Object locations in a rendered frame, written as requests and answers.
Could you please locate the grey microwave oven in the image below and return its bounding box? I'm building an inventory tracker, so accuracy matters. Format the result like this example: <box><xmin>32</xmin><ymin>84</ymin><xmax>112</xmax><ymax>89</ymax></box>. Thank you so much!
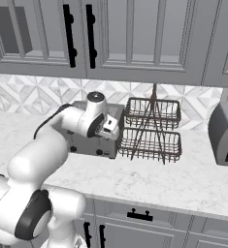
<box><xmin>208</xmin><ymin>102</ymin><xmax>228</xmax><ymax>169</ymax></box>

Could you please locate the grey cupboard door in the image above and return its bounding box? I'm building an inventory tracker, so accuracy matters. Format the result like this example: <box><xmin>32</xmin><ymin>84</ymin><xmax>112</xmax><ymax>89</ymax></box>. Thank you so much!
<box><xmin>201</xmin><ymin>0</ymin><xmax>228</xmax><ymax>89</ymax></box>
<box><xmin>72</xmin><ymin>216</ymin><xmax>97</xmax><ymax>248</ymax></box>
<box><xmin>81</xmin><ymin>0</ymin><xmax>222</xmax><ymax>87</ymax></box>
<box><xmin>0</xmin><ymin>0</ymin><xmax>87</xmax><ymax>79</ymax></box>
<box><xmin>184</xmin><ymin>232</ymin><xmax>228</xmax><ymax>248</ymax></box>
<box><xmin>94</xmin><ymin>215</ymin><xmax>188</xmax><ymax>248</ymax></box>

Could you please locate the brown two-tier wire basket stand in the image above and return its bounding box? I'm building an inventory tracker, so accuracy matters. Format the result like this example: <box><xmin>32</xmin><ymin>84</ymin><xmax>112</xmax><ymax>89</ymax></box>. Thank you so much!
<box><xmin>117</xmin><ymin>82</ymin><xmax>183</xmax><ymax>166</ymax></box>

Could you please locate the black lower cupboard handle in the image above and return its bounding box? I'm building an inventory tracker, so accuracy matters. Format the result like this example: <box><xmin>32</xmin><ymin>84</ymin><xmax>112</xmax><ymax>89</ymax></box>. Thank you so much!
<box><xmin>82</xmin><ymin>221</ymin><xmax>93</xmax><ymax>248</ymax></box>
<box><xmin>98</xmin><ymin>224</ymin><xmax>107</xmax><ymax>248</ymax></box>

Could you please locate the grey drawer front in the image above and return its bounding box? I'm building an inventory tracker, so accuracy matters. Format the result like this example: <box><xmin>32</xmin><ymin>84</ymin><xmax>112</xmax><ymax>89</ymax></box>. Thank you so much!
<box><xmin>91</xmin><ymin>198</ymin><xmax>194</xmax><ymax>231</ymax></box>
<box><xmin>188</xmin><ymin>215</ymin><xmax>228</xmax><ymax>242</ymax></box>

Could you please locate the black drawer handle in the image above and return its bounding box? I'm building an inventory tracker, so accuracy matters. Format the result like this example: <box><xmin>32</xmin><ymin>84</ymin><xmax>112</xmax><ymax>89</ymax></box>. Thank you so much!
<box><xmin>126</xmin><ymin>207</ymin><xmax>154</xmax><ymax>223</ymax></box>

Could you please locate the grey upper cupboard door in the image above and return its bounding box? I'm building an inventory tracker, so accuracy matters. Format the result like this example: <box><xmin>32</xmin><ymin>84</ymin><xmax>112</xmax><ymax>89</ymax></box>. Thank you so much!
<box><xmin>201</xmin><ymin>0</ymin><xmax>228</xmax><ymax>89</ymax></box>
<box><xmin>81</xmin><ymin>0</ymin><xmax>222</xmax><ymax>87</ymax></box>
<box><xmin>0</xmin><ymin>0</ymin><xmax>87</xmax><ymax>79</ymax></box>

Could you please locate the grey toaster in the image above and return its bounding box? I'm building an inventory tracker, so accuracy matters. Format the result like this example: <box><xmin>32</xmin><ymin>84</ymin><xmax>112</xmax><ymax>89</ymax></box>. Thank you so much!
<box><xmin>60</xmin><ymin>100</ymin><xmax>126</xmax><ymax>160</ymax></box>

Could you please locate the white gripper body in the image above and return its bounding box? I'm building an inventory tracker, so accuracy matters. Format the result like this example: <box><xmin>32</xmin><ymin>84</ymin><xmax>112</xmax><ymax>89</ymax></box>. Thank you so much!
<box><xmin>99</xmin><ymin>125</ymin><xmax>121</xmax><ymax>140</ymax></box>

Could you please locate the long black cupboard handle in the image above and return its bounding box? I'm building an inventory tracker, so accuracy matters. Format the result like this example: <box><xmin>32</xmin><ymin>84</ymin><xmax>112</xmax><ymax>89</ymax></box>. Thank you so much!
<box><xmin>84</xmin><ymin>3</ymin><xmax>98</xmax><ymax>70</ymax></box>
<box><xmin>62</xmin><ymin>3</ymin><xmax>79</xmax><ymax>69</ymax></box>

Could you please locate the grey lower cupboard door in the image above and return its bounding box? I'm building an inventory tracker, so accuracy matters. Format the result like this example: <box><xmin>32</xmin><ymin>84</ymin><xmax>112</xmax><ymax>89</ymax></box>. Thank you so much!
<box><xmin>94</xmin><ymin>215</ymin><xmax>188</xmax><ymax>248</ymax></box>
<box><xmin>72</xmin><ymin>216</ymin><xmax>97</xmax><ymax>248</ymax></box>
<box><xmin>184</xmin><ymin>232</ymin><xmax>228</xmax><ymax>248</ymax></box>

